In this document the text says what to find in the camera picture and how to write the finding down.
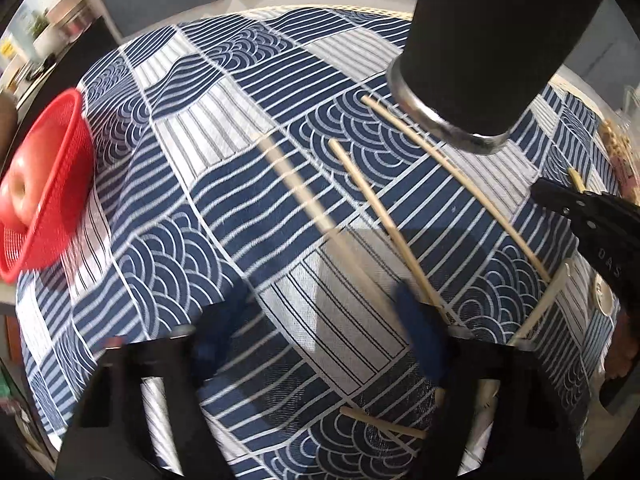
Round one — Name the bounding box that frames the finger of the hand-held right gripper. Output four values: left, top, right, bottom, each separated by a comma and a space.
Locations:
531, 177, 601, 226

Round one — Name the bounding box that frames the cluttered white shelf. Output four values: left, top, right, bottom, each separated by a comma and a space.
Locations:
0, 0, 108, 106

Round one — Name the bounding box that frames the blue patterned tablecloth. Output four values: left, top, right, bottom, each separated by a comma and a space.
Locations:
15, 7, 623, 480

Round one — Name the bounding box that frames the black cylindrical utensil holder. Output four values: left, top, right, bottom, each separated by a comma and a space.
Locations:
386, 0, 603, 155

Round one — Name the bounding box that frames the red plastic basket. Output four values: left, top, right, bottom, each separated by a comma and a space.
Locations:
0, 87, 96, 283

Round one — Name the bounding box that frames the person's right hand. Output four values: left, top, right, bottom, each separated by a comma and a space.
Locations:
607, 310, 640, 381

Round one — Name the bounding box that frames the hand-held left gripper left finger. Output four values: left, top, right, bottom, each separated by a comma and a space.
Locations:
54, 309, 242, 480

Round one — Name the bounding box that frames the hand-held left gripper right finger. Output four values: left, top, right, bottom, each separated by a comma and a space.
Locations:
396, 282, 586, 480

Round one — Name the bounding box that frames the red apple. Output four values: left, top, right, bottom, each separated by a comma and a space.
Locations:
0, 147, 41, 233

